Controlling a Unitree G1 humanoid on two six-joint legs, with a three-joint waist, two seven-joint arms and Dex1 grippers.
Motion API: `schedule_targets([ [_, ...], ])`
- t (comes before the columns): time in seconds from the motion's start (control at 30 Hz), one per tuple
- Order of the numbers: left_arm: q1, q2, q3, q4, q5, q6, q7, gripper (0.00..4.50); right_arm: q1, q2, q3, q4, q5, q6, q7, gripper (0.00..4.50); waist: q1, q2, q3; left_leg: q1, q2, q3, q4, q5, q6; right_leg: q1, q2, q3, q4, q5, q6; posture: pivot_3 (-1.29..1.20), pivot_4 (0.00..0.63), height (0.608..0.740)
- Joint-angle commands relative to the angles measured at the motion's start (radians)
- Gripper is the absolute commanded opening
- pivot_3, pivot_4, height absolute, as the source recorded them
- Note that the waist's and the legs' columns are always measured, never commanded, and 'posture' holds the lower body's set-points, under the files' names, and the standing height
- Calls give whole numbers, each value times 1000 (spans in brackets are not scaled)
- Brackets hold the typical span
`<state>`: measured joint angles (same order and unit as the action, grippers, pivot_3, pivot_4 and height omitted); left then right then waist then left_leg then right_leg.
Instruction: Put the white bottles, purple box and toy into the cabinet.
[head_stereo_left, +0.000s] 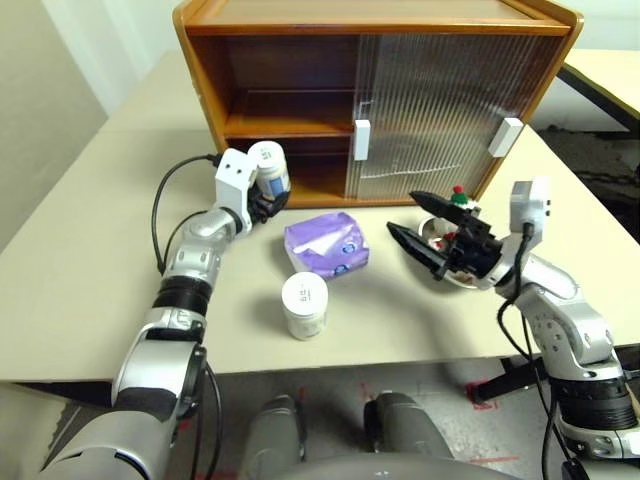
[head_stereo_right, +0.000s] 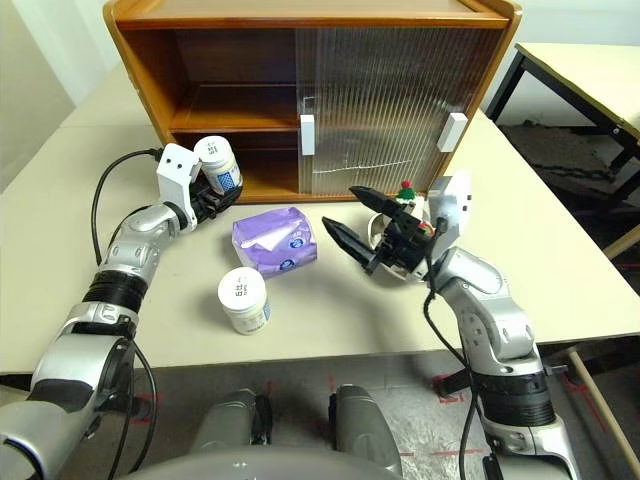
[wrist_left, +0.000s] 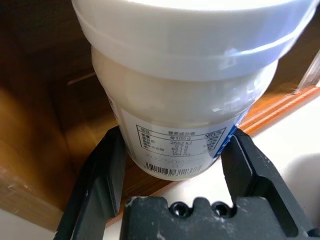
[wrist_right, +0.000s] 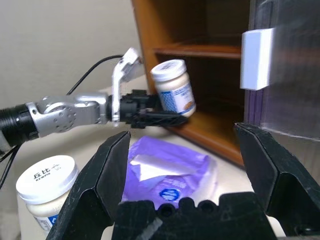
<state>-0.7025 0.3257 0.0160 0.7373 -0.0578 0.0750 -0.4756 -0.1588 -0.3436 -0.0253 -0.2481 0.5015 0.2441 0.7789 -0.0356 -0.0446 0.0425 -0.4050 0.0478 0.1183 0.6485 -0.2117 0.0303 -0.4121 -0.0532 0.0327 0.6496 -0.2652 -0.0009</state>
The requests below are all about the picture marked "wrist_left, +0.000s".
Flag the white labelled plastic bottle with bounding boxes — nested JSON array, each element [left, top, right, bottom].
[[70, 0, 318, 181]]

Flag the wooden cabinet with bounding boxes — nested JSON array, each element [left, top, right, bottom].
[[0, 0, 320, 232]]

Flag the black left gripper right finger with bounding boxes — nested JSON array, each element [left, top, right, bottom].
[[221, 127, 315, 233]]

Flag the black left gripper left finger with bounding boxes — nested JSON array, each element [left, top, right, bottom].
[[55, 126, 128, 240]]

